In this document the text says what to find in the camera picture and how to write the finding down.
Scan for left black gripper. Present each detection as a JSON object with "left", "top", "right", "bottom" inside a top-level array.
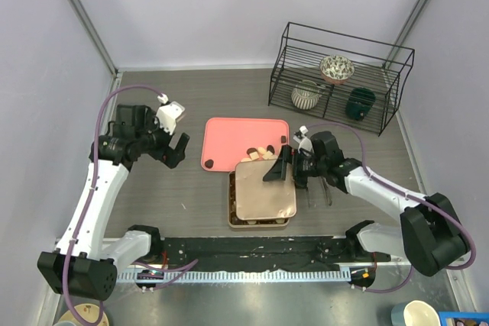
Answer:
[{"left": 135, "top": 110, "right": 189, "bottom": 168}]

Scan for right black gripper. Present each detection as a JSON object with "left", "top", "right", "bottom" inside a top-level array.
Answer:
[{"left": 264, "top": 144, "right": 328, "bottom": 189}]

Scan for metal tongs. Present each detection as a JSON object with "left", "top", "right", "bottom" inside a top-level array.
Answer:
[{"left": 304, "top": 176, "right": 332, "bottom": 208}]

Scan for rose gold tin lid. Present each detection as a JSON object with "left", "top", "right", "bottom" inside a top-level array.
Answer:
[{"left": 235, "top": 160, "right": 297, "bottom": 221}]

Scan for gold chocolate box with tray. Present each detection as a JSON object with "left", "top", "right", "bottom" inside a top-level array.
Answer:
[{"left": 228, "top": 171, "right": 290, "bottom": 230}]

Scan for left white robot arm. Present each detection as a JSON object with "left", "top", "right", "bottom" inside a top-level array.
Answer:
[{"left": 37, "top": 102, "right": 189, "bottom": 301}]

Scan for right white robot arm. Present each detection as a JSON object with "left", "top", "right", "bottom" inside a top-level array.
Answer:
[{"left": 259, "top": 131, "right": 476, "bottom": 276}]

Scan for pink plastic tray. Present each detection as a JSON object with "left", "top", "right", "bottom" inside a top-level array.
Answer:
[{"left": 201, "top": 118, "right": 290, "bottom": 172}]

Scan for striped ceramic cup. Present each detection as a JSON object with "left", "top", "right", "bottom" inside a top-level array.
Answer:
[{"left": 291, "top": 79, "right": 325, "bottom": 111}]

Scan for dark green mug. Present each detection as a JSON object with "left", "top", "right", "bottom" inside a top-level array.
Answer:
[{"left": 345, "top": 88, "right": 376, "bottom": 121}]

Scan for floral ceramic bowl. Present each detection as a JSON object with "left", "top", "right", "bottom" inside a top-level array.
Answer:
[{"left": 319, "top": 55, "right": 355, "bottom": 85}]

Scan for beige plate bottom left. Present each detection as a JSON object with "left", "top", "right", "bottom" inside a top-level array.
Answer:
[{"left": 55, "top": 303, "right": 110, "bottom": 326}]

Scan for white bowl bottom right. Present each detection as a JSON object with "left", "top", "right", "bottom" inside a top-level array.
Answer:
[{"left": 390, "top": 300, "right": 441, "bottom": 326}]

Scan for blue box corner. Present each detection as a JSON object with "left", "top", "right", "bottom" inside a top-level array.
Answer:
[{"left": 439, "top": 311, "right": 489, "bottom": 326}]

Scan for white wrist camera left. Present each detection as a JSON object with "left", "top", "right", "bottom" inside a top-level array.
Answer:
[{"left": 156, "top": 94, "right": 186, "bottom": 135}]

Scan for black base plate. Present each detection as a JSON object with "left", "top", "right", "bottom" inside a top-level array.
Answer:
[{"left": 162, "top": 236, "right": 391, "bottom": 273}]

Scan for black wire rack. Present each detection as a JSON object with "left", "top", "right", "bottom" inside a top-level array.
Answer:
[{"left": 267, "top": 21, "right": 416, "bottom": 135}]

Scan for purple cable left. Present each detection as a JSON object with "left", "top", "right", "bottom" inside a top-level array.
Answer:
[{"left": 62, "top": 84, "right": 199, "bottom": 325}]

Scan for purple cable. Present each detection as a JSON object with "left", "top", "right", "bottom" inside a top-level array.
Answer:
[
  {"left": 307, "top": 122, "right": 478, "bottom": 292},
  {"left": 62, "top": 84, "right": 199, "bottom": 325}
]

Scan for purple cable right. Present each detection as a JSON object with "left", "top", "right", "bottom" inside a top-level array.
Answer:
[{"left": 307, "top": 122, "right": 478, "bottom": 292}]

